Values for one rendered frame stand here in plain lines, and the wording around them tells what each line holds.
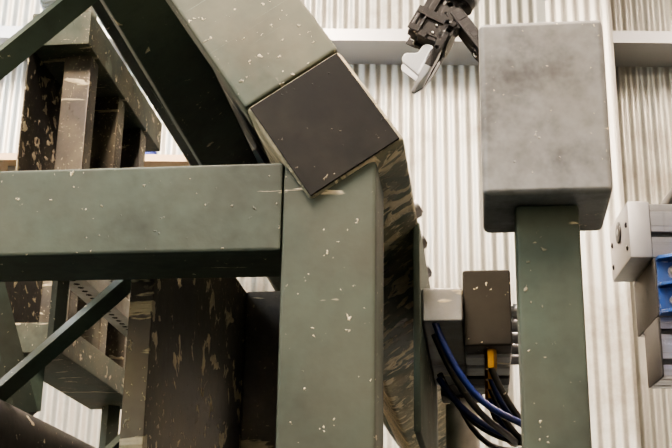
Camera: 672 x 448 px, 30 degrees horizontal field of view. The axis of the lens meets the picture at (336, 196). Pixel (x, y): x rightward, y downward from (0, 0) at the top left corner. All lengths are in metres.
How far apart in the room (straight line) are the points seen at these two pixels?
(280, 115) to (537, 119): 0.25
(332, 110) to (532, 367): 0.31
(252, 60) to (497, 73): 0.24
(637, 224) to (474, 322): 0.55
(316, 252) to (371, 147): 0.11
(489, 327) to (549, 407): 0.30
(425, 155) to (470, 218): 0.36
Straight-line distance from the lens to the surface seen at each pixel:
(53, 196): 1.24
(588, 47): 1.22
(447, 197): 5.64
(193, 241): 1.18
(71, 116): 3.07
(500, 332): 1.43
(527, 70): 1.21
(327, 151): 1.18
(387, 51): 5.77
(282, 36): 1.25
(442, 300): 1.42
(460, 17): 2.33
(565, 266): 1.17
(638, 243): 1.91
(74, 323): 2.09
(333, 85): 1.21
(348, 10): 6.02
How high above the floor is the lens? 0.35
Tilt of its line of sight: 20 degrees up
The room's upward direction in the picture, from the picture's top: 1 degrees clockwise
